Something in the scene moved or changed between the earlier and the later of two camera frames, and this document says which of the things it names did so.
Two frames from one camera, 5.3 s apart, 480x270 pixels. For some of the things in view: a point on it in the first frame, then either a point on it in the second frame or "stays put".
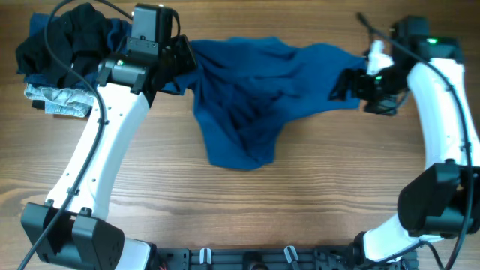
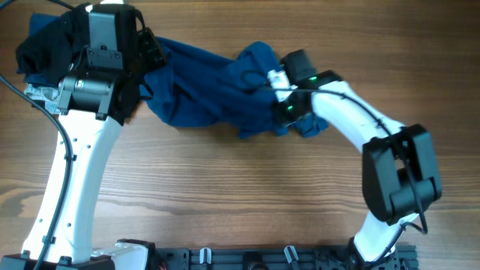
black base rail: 271,258 stays put
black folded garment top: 77,37 stays put
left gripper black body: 178,57 -> 148,57
